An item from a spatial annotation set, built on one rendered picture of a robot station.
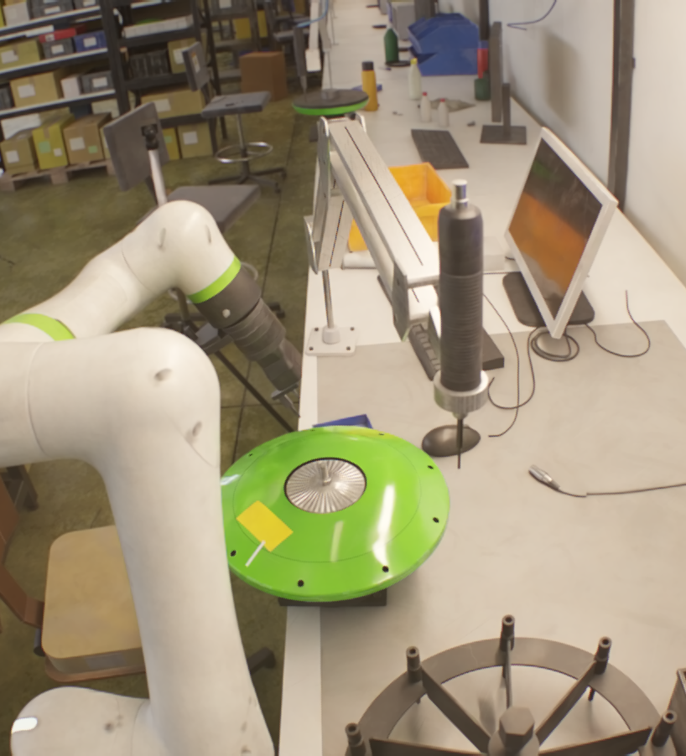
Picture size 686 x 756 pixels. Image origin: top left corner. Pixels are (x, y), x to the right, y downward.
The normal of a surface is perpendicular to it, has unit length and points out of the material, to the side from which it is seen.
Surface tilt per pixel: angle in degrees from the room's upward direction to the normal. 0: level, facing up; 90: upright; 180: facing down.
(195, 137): 90
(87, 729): 2
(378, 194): 10
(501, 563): 0
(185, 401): 70
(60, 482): 0
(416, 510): 21
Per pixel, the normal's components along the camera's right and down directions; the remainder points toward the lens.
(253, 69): -0.51, 0.51
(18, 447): 0.11, 0.67
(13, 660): -0.10, -0.83
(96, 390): -0.16, -0.11
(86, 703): -0.04, -0.96
